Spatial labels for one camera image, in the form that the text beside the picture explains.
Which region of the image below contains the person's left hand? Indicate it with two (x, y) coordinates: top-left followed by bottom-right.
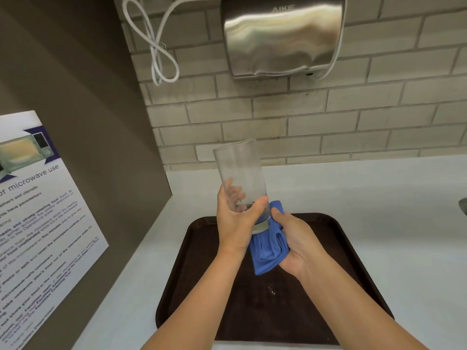
(216, 177), (269, 258)

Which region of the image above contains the clear drinking glass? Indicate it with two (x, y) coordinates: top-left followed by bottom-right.
(213, 139), (272, 235)

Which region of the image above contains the person's right forearm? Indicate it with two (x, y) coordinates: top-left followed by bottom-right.
(297, 251), (435, 350)

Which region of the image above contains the white power cable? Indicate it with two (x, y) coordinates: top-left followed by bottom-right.
(121, 0), (223, 86)

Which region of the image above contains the dark brown tray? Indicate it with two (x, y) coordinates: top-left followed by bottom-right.
(155, 213), (395, 346)

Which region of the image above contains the stainless steel hand dryer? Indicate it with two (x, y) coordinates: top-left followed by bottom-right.
(220, 0), (347, 79)

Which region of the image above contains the person's right hand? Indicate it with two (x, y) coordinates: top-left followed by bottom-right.
(271, 208), (324, 282)

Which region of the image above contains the person's left forearm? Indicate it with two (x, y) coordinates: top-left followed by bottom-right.
(140, 244), (252, 350)

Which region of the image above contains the white printed notice sheet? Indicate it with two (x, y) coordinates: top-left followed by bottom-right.
(0, 111), (110, 346)

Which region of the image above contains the blue cleaning cloth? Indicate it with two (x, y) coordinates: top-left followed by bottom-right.
(250, 201), (291, 276)

